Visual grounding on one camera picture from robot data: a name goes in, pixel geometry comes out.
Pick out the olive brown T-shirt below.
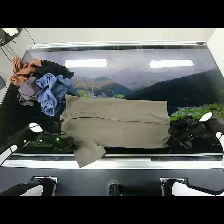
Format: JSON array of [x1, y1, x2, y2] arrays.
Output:
[[59, 94, 172, 169]]

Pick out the blue garment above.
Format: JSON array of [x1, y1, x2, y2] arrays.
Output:
[[35, 72, 74, 117]]

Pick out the grey garment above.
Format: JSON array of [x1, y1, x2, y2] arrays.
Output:
[[17, 76, 43, 107]]

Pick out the orange garment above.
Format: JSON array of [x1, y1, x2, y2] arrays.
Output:
[[9, 57, 43, 86]]

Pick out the silver frame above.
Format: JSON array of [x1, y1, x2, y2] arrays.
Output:
[[0, 40, 224, 197]]

